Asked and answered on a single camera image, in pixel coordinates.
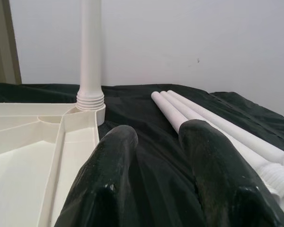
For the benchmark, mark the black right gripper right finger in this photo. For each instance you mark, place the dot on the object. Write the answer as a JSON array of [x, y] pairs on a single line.
[[217, 165]]

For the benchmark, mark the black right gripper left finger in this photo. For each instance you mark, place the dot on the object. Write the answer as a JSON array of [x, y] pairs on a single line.
[[101, 179]]

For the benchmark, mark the white plastic table leg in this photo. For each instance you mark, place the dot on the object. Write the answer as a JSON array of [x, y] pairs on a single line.
[[170, 111], [90, 47], [227, 126], [251, 157]]

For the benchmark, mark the white plastic table top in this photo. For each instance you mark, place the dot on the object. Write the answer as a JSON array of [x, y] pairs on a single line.
[[19, 170]]

